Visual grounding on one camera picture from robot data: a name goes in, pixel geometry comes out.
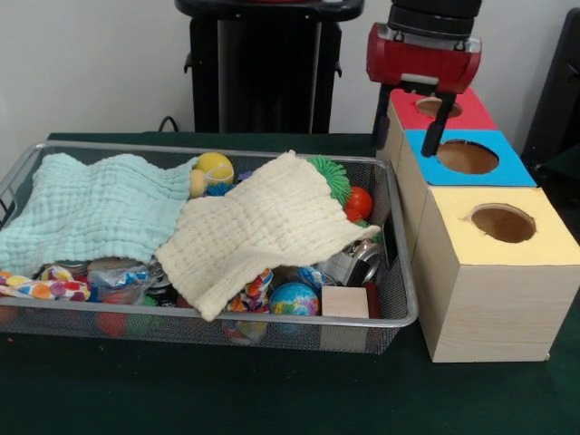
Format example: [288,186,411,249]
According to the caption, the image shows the yellow tennis ball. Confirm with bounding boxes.
[195,151,235,187]

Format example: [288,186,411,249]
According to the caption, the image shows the colourful polka dot fabric toy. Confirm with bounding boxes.
[0,269,92,302]

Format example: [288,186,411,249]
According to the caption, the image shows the cream yellow waffle cloth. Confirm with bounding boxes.
[156,150,382,322]

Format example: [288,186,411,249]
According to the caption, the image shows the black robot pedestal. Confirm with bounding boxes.
[175,0,365,135]

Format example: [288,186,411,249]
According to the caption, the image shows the green spiky ball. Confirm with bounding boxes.
[306,156,352,205]

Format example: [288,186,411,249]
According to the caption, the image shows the pale wooden cube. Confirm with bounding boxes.
[322,285,370,319]

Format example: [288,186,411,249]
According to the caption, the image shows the red ball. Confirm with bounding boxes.
[345,187,374,221]

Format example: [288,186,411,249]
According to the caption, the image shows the silver black metal can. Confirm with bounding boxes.
[317,240,386,286]

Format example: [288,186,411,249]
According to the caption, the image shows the clear mesh bin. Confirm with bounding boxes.
[0,140,420,354]

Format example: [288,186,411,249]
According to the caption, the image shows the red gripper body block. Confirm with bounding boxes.
[366,23,482,94]

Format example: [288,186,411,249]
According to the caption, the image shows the dark green table cloth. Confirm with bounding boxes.
[0,131,580,435]

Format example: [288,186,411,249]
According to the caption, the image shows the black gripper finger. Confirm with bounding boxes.
[420,89,458,159]
[372,83,394,151]

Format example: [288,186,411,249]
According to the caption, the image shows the mint green waffle cloth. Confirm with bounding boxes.
[0,152,198,277]

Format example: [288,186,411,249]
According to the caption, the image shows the blue globe ball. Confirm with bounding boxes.
[269,282,320,318]

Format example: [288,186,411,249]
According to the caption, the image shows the wooden box with three holes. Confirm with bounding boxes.
[376,87,580,363]

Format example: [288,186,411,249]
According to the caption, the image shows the black equipment stand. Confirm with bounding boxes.
[524,7,580,178]

